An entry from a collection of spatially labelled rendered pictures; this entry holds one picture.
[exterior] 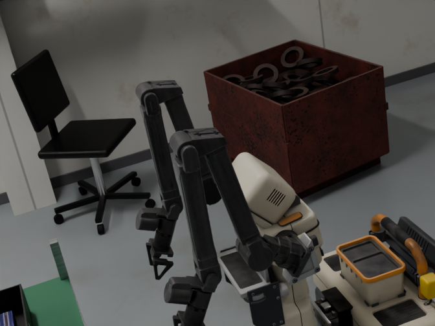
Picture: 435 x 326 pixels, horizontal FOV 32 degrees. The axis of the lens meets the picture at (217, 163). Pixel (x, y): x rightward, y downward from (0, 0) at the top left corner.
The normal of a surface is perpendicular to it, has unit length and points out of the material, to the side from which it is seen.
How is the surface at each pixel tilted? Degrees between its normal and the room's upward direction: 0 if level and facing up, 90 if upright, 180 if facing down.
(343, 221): 0
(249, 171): 42
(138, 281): 0
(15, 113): 90
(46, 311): 0
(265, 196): 90
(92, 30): 90
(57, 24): 90
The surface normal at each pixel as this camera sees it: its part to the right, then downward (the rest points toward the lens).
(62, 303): -0.17, -0.88
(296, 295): 0.31, 0.37
